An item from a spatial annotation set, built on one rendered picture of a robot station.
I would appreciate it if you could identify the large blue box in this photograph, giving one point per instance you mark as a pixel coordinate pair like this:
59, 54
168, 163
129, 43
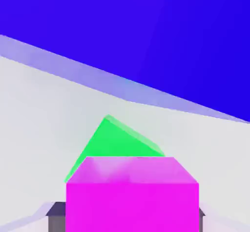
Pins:
136, 31

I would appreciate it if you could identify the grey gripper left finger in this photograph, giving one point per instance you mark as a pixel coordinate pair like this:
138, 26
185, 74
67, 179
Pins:
56, 218

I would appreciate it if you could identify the small green cube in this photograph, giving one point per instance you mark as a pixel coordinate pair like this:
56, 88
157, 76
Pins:
115, 142

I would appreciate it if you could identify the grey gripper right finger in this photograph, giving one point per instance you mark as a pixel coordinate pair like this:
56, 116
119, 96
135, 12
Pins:
201, 221

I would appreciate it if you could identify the small magenta cube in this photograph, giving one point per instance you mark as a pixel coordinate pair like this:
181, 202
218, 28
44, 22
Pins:
132, 202

